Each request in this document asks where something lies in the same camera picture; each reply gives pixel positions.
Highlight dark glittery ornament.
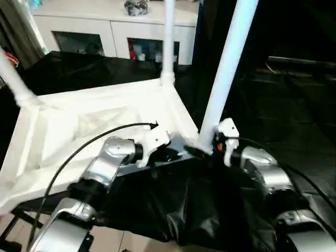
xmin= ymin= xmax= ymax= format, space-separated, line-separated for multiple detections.
xmin=124 ymin=0 xmax=150 ymax=16

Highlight black folding stand frame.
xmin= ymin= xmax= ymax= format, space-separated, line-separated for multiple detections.
xmin=0 ymin=206 xmax=44 ymax=242

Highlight white plastic table leg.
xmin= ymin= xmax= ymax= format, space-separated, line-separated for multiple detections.
xmin=198 ymin=0 xmax=260 ymax=155
xmin=0 ymin=47 xmax=40 ymax=109
xmin=160 ymin=0 xmax=177 ymax=87

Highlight red and white bundle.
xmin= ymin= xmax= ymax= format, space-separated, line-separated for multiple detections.
xmin=5 ymin=51 xmax=20 ymax=68

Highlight white sideboard cabinet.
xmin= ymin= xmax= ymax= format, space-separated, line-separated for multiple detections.
xmin=33 ymin=0 xmax=200 ymax=66

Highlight white plastic table top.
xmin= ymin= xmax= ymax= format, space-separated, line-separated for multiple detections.
xmin=0 ymin=78 xmax=205 ymax=215

